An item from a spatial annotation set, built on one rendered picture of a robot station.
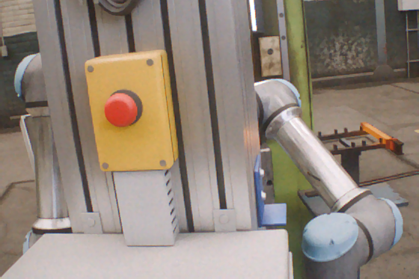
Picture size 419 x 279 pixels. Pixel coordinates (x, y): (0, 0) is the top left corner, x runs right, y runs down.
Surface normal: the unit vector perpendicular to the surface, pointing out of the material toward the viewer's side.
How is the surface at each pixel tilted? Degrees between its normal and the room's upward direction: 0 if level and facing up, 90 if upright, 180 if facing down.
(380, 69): 90
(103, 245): 0
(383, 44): 90
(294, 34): 90
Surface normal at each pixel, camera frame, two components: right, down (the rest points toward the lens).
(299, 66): 0.12, 0.21
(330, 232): -0.21, -0.93
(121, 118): -0.14, 0.24
